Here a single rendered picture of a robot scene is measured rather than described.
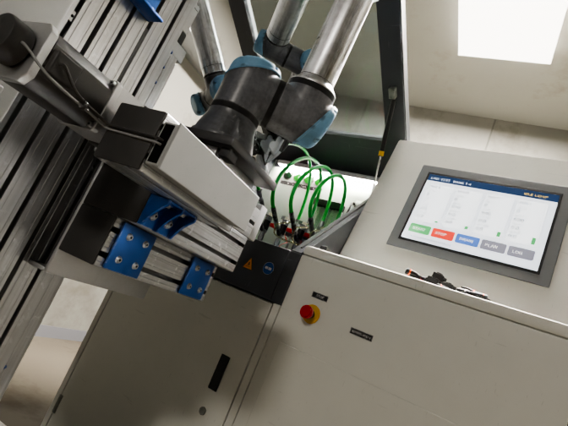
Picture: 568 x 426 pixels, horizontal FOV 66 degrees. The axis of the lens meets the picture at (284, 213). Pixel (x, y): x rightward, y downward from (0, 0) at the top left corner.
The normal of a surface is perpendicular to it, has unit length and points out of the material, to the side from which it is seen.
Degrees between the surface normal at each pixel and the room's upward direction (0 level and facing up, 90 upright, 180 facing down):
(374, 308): 90
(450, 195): 76
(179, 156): 90
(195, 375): 90
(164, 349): 90
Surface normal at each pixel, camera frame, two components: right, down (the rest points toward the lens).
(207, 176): 0.86, 0.26
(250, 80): 0.25, -0.12
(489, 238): -0.35, -0.58
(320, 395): -0.46, -0.38
